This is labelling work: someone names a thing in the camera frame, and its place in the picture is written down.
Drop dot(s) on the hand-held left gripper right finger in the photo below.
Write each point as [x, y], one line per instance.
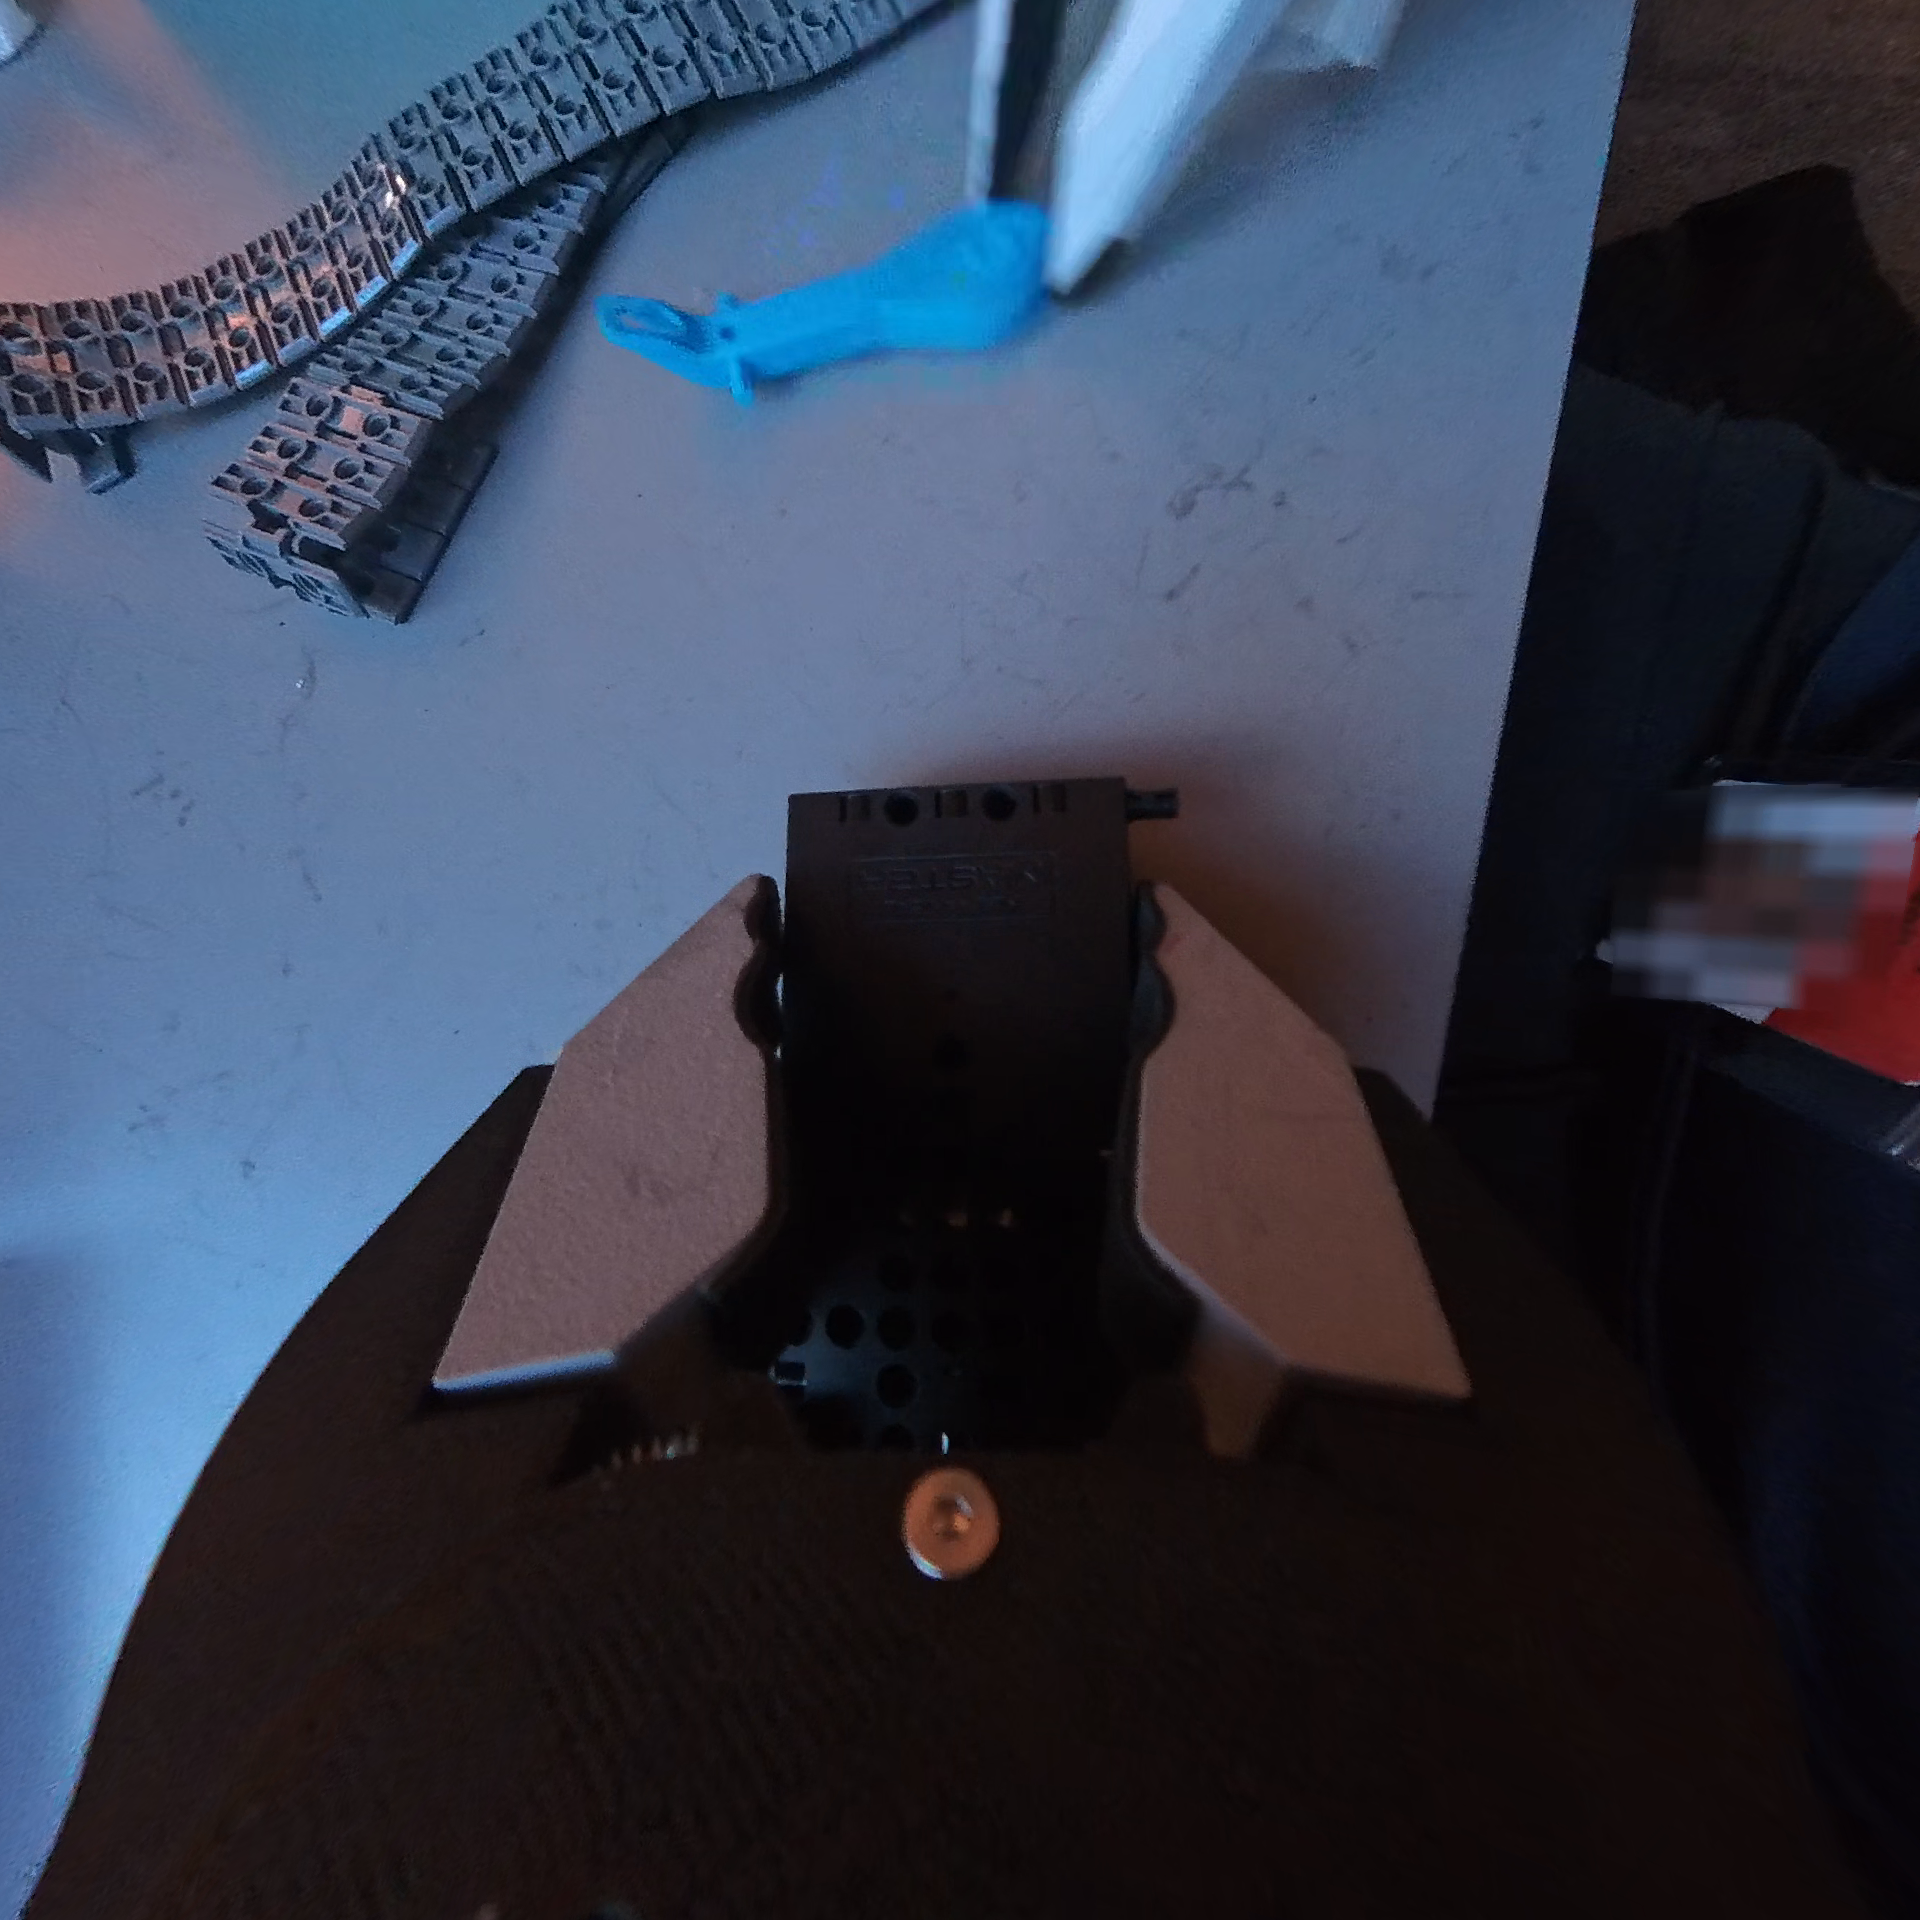
[1289, 1200]

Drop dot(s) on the black perforated brick box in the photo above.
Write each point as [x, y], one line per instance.
[959, 975]

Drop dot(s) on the blue brick separator tool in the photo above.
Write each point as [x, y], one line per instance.
[884, 308]

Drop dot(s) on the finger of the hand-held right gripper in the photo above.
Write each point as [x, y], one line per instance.
[1007, 90]
[1170, 105]

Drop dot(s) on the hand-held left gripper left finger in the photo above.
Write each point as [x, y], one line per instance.
[630, 1185]

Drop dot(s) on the grey desk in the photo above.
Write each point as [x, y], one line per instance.
[750, 631]

